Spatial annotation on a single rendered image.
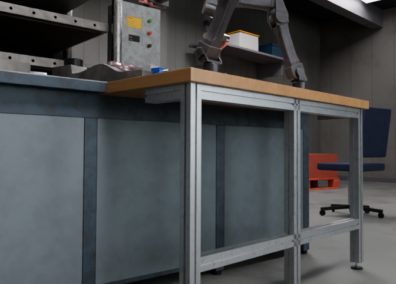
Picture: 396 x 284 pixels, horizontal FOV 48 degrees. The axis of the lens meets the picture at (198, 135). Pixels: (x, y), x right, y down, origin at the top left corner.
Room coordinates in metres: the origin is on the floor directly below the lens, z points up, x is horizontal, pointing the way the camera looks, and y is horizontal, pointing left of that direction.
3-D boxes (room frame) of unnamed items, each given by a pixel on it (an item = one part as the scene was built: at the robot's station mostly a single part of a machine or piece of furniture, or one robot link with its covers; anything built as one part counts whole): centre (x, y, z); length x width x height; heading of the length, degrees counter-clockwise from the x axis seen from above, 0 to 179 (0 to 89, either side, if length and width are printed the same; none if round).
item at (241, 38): (6.44, -0.61, 2.11); 0.45 x 0.38 x 0.25; 135
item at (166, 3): (1.82, 0.15, 1.20); 0.10 x 0.07 x 0.07; 136
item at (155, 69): (1.68, 0.14, 0.86); 0.13 x 0.05 x 0.05; 57
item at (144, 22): (2.84, 0.41, 0.74); 0.30 x 0.22 x 1.47; 130
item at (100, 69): (1.87, 0.35, 0.86); 0.50 x 0.26 x 0.11; 57
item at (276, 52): (6.99, -1.15, 2.08); 0.50 x 0.37 x 0.20; 135
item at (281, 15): (1.99, -0.25, 1.20); 0.30 x 0.09 x 0.12; 107
